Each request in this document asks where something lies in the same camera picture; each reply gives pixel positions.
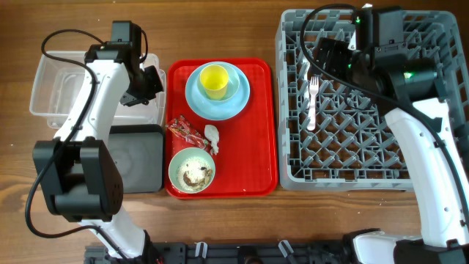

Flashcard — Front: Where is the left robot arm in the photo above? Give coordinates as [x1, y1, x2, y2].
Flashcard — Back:
[25, 38, 163, 263]

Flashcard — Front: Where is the light blue plate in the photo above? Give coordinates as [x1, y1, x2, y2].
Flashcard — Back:
[185, 62, 251, 121]

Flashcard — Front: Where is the black tray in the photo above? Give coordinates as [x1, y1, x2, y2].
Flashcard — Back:
[108, 124, 164, 194]

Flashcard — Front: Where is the white plastic fork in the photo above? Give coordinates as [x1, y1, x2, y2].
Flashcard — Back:
[307, 76, 320, 131]

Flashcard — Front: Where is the clear plastic bin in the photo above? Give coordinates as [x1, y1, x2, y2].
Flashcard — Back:
[29, 55, 166, 129]

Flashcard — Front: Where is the light blue small bowl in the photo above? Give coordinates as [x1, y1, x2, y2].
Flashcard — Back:
[197, 62, 240, 103]

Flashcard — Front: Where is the food scraps and rice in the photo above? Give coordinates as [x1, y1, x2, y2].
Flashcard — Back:
[177, 157, 214, 192]

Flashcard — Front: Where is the yellow plastic cup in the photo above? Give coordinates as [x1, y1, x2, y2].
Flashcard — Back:
[199, 64, 229, 100]

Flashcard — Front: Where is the white plastic spoon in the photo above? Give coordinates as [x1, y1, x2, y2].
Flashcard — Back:
[299, 57, 311, 100]

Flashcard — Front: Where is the grey dishwasher rack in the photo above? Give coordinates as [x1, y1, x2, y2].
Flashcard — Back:
[276, 10, 468, 191]

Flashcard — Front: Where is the red snack wrapper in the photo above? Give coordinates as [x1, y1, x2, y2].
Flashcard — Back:
[166, 115, 210, 150]

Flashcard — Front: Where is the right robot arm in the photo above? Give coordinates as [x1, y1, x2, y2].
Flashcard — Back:
[311, 37, 468, 263]

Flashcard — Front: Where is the green bowl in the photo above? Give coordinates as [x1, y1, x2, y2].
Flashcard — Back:
[168, 147, 216, 194]

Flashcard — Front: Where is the crumpled white tissue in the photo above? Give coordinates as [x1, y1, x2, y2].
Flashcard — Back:
[204, 125, 220, 155]

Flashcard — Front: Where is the red serving tray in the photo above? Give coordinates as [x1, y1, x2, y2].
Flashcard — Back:
[165, 58, 278, 199]

